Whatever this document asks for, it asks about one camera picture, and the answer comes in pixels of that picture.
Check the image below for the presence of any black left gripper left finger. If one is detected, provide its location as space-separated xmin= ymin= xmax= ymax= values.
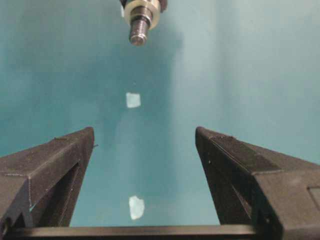
xmin=0 ymin=127 xmax=95 ymax=240

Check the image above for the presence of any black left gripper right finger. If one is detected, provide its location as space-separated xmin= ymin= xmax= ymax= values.
xmin=195 ymin=126 xmax=320 ymax=240

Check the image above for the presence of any dark metal threaded shaft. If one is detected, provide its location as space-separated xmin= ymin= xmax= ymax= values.
xmin=128 ymin=0 xmax=168 ymax=47

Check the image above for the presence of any silver metal washer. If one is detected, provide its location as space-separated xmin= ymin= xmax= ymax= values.
xmin=124 ymin=0 xmax=161 ymax=30

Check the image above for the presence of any white tape piece left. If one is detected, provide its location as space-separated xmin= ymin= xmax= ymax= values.
xmin=128 ymin=195 xmax=145 ymax=221

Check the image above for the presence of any white tape piece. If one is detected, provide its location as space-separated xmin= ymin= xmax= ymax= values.
xmin=128 ymin=195 xmax=145 ymax=221
xmin=126 ymin=92 xmax=141 ymax=109

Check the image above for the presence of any white tape piece centre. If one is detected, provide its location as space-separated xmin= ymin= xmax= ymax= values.
xmin=126 ymin=92 xmax=141 ymax=109

